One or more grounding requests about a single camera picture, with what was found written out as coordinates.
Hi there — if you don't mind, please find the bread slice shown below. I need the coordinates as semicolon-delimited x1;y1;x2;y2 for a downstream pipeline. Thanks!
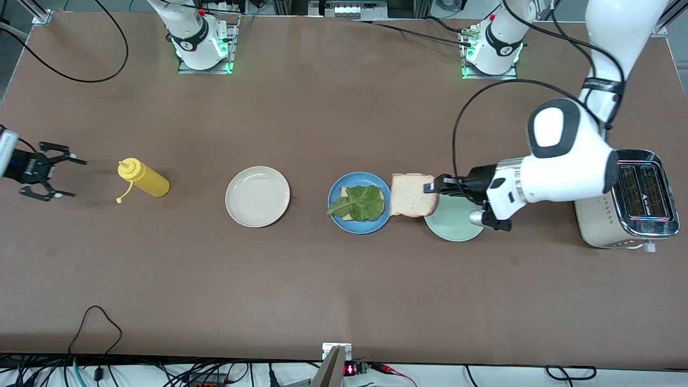
340;187;385;221
389;173;440;218

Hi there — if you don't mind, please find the green lettuce leaf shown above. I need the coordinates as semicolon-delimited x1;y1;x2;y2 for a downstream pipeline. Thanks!
326;185;384;222

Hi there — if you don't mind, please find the yellow squeeze bottle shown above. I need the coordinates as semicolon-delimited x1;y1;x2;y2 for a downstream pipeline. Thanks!
116;157;170;204

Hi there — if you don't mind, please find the light green round plate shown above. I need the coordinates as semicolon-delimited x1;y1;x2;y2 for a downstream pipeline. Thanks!
424;193;487;242

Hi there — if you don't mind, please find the blue round plate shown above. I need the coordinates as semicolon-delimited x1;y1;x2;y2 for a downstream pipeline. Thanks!
328;171;394;235

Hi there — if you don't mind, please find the beige round plate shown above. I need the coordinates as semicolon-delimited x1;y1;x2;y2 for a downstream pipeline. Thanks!
225;166;291;228

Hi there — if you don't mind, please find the cream and chrome toaster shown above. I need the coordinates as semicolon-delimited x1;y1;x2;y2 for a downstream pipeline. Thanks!
574;148;681;254

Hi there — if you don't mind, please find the white power strip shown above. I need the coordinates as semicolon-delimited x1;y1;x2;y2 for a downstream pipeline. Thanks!
320;0;389;20

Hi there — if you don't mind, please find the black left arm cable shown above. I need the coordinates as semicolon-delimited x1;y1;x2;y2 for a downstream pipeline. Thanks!
453;0;627;181

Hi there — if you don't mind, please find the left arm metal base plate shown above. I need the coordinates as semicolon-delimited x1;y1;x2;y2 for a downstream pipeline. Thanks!
461;28;519;81

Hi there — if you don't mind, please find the thin black looped cable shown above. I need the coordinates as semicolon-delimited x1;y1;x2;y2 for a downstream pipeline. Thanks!
67;305;123;358

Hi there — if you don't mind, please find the aluminium table corner bracket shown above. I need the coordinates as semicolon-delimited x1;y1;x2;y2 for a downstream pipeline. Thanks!
30;0;52;25
649;0;688;37

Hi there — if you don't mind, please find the black cable to arm base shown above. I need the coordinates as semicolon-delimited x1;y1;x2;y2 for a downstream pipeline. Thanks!
349;16;474;48

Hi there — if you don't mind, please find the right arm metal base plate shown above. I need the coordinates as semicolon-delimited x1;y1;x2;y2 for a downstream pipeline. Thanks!
177;21;238;75

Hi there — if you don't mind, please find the red clip wire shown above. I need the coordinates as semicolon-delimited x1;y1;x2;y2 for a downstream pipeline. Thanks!
371;363;419;387

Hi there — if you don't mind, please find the black coiled cable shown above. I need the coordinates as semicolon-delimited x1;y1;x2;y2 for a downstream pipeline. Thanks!
546;365;597;381

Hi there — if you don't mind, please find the grey metal camera mount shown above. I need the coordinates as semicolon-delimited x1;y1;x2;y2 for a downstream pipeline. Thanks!
309;343;353;387

